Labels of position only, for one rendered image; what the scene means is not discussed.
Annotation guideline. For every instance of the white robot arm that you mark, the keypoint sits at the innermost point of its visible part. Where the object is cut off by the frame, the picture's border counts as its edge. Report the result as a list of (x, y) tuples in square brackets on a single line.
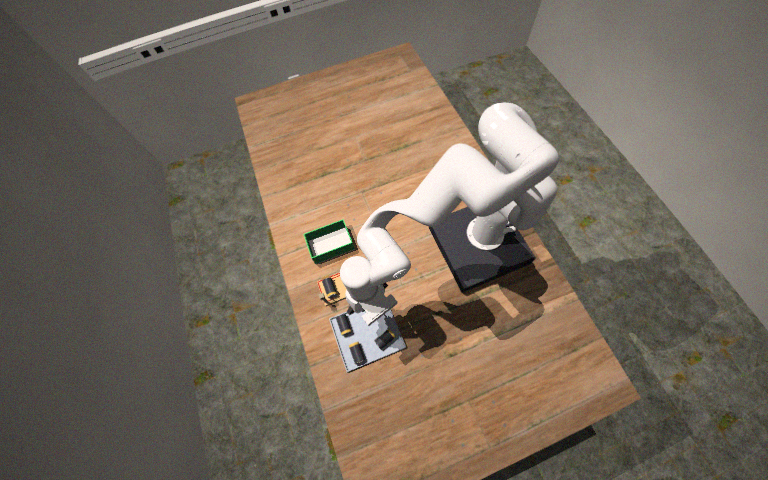
[(496, 195)]

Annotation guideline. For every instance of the black battery with gold end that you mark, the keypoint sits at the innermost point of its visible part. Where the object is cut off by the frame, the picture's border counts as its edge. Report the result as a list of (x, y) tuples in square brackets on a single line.
[(384, 339), (329, 286), (357, 353), (343, 324)]

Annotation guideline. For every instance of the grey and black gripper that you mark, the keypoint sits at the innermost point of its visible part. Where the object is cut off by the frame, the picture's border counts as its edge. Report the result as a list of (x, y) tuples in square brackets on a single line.
[(354, 305)]

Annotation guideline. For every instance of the pale yellow flat board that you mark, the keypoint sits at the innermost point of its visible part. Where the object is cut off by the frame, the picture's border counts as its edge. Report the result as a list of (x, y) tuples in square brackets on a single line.
[(339, 286)]

